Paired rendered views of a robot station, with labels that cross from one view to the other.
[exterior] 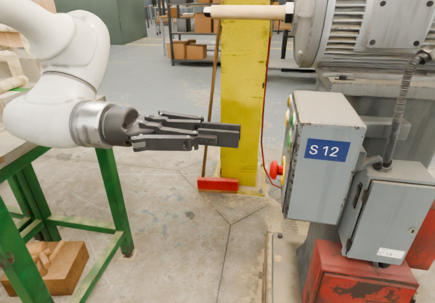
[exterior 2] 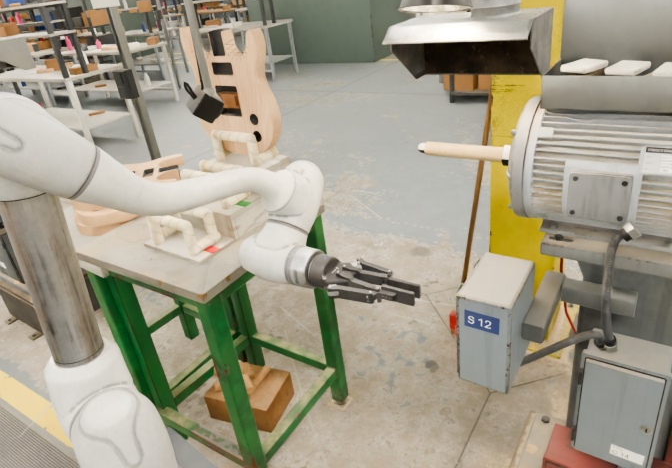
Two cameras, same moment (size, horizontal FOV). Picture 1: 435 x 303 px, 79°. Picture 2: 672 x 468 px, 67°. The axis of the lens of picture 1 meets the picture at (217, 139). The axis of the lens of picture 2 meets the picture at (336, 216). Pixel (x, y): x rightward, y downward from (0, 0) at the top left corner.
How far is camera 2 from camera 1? 60 cm
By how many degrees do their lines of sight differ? 23
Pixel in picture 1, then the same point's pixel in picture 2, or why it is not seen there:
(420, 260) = not seen: outside the picture
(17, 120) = (249, 259)
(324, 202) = (490, 369)
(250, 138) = (538, 262)
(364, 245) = (592, 436)
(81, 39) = (299, 194)
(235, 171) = not seen: hidden behind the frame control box
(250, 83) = not seen: hidden behind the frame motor
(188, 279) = (411, 451)
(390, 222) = (616, 413)
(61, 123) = (278, 266)
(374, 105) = (597, 272)
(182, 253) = (411, 416)
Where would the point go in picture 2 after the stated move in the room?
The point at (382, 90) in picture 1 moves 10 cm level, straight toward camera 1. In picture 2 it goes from (599, 258) to (567, 279)
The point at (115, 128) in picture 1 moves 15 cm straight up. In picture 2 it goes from (317, 275) to (307, 212)
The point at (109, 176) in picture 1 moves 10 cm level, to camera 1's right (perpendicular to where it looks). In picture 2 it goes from (323, 298) to (348, 301)
